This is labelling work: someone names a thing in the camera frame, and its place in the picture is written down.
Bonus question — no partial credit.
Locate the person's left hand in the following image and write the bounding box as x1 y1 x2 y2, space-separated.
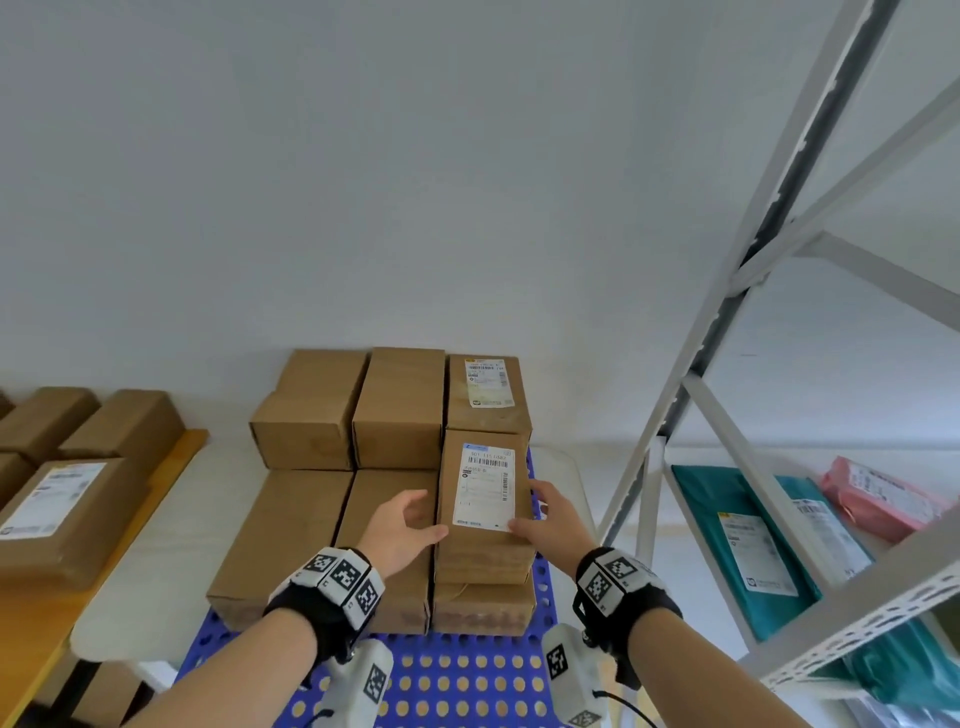
356 489 450 580

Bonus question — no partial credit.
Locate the person's right hand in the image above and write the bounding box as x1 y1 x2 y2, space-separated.
508 479 600 579

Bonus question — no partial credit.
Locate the wide plain brown parcel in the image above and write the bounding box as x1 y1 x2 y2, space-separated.
352 346 448 472

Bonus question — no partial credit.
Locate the taped labelled brown parcel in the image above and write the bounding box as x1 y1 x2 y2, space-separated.
446 353 534 444

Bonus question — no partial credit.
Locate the blue perforated plastic pallet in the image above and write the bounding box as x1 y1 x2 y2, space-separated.
176 446 571 728

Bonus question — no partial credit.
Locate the pile of brown cardboard parcels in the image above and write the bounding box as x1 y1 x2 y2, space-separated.
0 386 187 594

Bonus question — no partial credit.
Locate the person's left forearm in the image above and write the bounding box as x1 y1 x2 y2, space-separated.
123 607 320 728

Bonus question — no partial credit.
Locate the person's right forearm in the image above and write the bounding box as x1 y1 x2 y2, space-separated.
626 607 811 728

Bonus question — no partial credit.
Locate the black wristband with marker tags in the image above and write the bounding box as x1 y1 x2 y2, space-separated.
263 547 386 669
573 547 684 691

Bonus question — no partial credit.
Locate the grey metal shelf rack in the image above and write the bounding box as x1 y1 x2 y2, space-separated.
596 0 960 728

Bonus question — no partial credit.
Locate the white low table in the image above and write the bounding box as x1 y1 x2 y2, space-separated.
71 438 601 676

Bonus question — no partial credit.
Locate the pink mailer bag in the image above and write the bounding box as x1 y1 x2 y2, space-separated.
817 455 954 545

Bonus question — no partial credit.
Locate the orange wooden table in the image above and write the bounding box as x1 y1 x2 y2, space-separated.
0 428 210 728

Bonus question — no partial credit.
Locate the white marker-tagged wrist camera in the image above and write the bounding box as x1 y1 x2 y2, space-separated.
541 623 609 728
311 637 395 728

